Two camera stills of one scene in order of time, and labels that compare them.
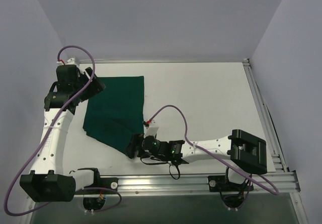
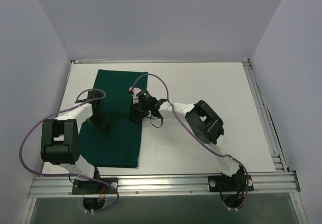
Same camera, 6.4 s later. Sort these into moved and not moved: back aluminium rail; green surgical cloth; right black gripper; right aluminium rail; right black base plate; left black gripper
Moved: right black gripper; left black gripper; green surgical cloth
Not moved: right aluminium rail; back aluminium rail; right black base plate
